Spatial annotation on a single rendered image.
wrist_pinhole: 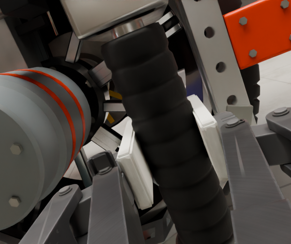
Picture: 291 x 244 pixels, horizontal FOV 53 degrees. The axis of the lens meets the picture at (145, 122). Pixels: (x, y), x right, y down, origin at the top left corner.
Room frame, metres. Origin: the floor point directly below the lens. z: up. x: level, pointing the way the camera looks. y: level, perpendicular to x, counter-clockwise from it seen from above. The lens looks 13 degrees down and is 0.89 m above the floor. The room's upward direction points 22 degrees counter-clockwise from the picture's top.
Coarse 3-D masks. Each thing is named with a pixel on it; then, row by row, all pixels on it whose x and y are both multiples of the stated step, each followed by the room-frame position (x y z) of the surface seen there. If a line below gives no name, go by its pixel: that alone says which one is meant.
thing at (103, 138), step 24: (168, 0) 0.45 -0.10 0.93; (168, 24) 0.47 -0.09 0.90; (48, 48) 0.50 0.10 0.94; (72, 48) 0.48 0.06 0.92; (72, 72) 0.53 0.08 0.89; (96, 72) 0.48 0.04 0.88; (192, 72) 0.54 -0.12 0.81; (96, 96) 0.52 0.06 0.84; (96, 120) 0.53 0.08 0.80; (120, 144) 0.48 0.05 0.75; (144, 216) 0.46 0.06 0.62
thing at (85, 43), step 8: (56, 40) 0.94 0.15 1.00; (64, 40) 0.94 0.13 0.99; (56, 48) 0.94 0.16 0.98; (64, 48) 0.94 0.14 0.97; (88, 48) 0.93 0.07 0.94; (96, 48) 0.93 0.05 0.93; (80, 56) 0.93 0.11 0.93; (88, 56) 0.93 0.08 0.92; (96, 56) 0.93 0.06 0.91; (112, 80) 0.93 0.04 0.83; (112, 88) 0.93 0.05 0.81; (112, 112) 0.93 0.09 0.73; (120, 112) 0.93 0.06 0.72
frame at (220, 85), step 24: (192, 0) 0.36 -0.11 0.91; (216, 0) 0.36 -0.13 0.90; (192, 24) 0.36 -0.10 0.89; (216, 24) 0.36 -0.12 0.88; (192, 48) 0.41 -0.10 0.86; (216, 48) 0.36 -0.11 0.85; (216, 72) 0.36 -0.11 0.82; (216, 96) 0.36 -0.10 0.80; (240, 96) 0.36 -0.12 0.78; (168, 216) 0.42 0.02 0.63; (0, 240) 0.45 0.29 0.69; (168, 240) 0.37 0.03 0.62
